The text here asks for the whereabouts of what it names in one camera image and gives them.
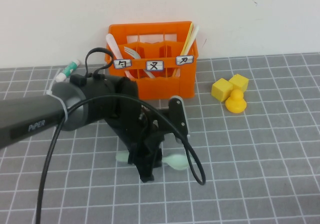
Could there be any white zip tie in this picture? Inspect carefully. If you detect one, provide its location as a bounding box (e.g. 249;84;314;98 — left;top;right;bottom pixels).
44;82;70;123

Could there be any yellow plastic knife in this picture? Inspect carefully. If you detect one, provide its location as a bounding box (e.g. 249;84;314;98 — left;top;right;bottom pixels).
171;21;195;76

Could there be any orange plastic cutlery holder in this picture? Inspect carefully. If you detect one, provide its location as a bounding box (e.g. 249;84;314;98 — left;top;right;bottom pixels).
104;20;200;101

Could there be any mint green plastic spoon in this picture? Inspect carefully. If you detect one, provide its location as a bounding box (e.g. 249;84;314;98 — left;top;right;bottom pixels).
115;151;194;171

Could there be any grey checked tablecloth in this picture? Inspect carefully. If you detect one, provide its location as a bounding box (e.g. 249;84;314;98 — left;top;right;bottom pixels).
0;52;320;224

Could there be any yellow rubber duck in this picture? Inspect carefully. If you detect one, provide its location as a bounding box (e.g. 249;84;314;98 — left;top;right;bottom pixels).
224;88;248;114

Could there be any white green glue stick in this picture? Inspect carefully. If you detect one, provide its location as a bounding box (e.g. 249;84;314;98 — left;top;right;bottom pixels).
55;59;81;83

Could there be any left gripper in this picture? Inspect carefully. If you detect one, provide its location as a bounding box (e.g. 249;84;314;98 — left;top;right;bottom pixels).
106;108;165;184

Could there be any grey plastic fork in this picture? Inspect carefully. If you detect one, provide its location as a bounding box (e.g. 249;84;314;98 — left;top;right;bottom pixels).
123;46;156;80

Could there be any yellow foam cube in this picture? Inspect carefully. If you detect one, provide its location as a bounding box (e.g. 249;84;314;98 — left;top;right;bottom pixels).
228;73;250;93
211;77;234;103

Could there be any pink plastic spoon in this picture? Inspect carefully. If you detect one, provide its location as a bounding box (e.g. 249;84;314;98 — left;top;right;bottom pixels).
105;33;135;80

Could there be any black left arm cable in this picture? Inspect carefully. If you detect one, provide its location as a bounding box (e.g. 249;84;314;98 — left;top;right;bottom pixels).
34;47;207;224

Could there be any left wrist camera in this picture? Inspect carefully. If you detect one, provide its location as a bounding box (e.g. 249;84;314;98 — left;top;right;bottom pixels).
167;95;192;145

